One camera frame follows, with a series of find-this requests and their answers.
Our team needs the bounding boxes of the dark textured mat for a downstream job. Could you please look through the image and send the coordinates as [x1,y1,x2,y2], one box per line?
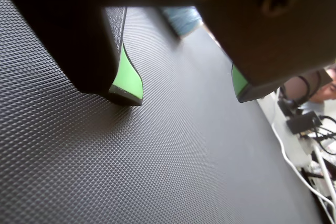
[0,0,325,224]

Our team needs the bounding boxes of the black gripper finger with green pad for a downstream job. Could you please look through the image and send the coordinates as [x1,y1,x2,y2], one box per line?
[0,0,144,106]
[183,0,336,103]

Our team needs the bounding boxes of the light blue yarn block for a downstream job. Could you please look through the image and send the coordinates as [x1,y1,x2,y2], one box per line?
[160,6,205,38]

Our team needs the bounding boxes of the seated person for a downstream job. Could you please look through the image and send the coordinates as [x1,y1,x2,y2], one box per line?
[282,65,336,116]

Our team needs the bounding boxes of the thin white cable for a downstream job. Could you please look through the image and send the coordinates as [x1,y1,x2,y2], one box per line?
[271,98,336,224]

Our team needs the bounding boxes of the black power adapter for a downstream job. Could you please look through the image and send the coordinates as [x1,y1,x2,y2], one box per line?
[285,110,323,135]

